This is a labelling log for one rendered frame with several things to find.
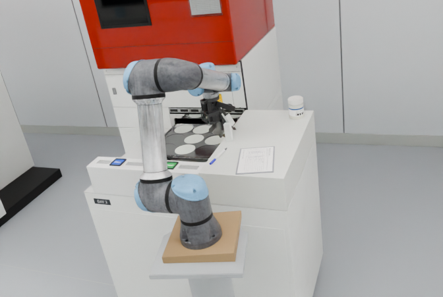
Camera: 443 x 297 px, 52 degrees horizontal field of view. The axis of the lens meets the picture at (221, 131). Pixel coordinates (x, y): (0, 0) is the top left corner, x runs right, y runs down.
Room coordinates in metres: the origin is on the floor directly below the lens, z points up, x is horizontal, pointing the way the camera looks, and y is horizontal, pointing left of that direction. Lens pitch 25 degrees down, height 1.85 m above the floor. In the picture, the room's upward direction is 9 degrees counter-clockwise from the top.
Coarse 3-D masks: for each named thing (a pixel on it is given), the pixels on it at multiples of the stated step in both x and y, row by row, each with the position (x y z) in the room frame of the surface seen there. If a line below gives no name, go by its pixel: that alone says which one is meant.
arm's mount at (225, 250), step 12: (216, 216) 1.43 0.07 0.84; (228, 216) 1.41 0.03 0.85; (240, 216) 1.40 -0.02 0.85; (180, 228) 1.39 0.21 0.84; (228, 228) 1.33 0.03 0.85; (168, 240) 1.33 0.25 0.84; (180, 240) 1.31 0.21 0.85; (228, 240) 1.26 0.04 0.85; (168, 252) 1.26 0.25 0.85; (180, 252) 1.24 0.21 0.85; (192, 252) 1.23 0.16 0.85; (204, 252) 1.22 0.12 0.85; (216, 252) 1.21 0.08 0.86; (228, 252) 1.19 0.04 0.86
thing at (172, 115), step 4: (172, 116) 2.30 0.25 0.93; (176, 116) 2.29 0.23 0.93; (180, 116) 2.28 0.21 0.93; (184, 116) 2.27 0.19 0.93; (188, 116) 2.26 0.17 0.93; (192, 116) 2.25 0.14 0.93; (196, 116) 2.24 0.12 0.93; (200, 116) 2.23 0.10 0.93; (232, 116) 2.15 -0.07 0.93; (236, 116) 2.14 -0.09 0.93; (240, 116) 2.14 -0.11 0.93; (172, 120) 2.30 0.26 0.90; (172, 124) 2.30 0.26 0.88
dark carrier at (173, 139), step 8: (192, 128) 2.15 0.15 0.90; (168, 136) 2.10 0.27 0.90; (176, 136) 2.09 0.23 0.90; (184, 136) 2.07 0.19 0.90; (208, 136) 2.03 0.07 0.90; (224, 136) 2.00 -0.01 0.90; (168, 144) 2.01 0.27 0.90; (176, 144) 1.99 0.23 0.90; (184, 144) 1.98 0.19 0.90; (192, 144) 1.96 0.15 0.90; (200, 144) 1.95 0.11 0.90; (216, 144) 1.92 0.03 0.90; (168, 152) 1.92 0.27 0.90; (192, 152) 1.88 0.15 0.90; (200, 152) 1.87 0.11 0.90; (208, 152) 1.86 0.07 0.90
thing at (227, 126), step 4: (224, 116) 1.80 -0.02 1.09; (228, 116) 1.80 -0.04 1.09; (228, 120) 1.81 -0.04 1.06; (232, 120) 1.82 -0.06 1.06; (224, 124) 1.80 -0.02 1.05; (228, 124) 1.80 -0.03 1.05; (232, 124) 1.83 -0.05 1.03; (224, 128) 1.81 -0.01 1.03; (228, 128) 1.80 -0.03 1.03; (228, 132) 1.80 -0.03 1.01; (232, 132) 1.81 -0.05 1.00; (228, 136) 1.80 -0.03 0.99; (232, 136) 1.81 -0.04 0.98; (228, 140) 1.80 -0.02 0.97; (232, 140) 1.80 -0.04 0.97
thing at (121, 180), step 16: (96, 160) 1.84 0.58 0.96; (112, 160) 1.81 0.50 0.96; (128, 160) 1.79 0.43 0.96; (96, 176) 1.78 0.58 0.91; (112, 176) 1.74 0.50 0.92; (128, 176) 1.71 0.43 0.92; (176, 176) 1.61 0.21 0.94; (96, 192) 1.79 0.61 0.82; (112, 192) 1.75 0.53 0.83; (128, 192) 1.72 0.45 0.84
